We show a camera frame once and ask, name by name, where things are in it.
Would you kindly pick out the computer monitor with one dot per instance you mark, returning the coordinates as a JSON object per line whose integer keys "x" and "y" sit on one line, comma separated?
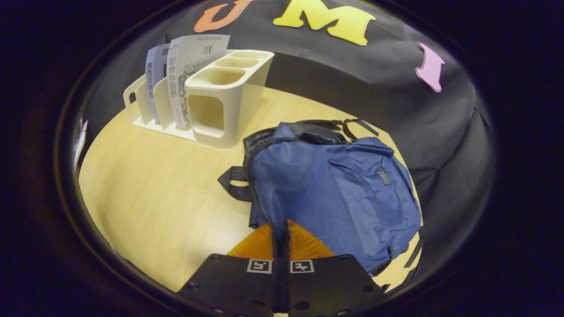
{"x": 80, "y": 138}

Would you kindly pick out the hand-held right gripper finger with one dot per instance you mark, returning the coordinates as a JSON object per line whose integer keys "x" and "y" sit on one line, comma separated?
{"x": 286, "y": 273}
{"x": 277, "y": 273}

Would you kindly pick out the white cover book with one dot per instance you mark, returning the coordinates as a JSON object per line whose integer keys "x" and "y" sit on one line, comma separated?
{"x": 189, "y": 66}

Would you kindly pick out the lavender cover book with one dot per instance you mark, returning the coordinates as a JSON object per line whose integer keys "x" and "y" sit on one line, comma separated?
{"x": 154, "y": 79}

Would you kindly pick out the white plastic bookshelf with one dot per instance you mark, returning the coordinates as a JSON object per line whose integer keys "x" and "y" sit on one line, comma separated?
{"x": 229, "y": 110}

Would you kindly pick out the blue schoolbag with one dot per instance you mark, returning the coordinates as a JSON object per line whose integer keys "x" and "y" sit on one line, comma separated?
{"x": 330, "y": 198}

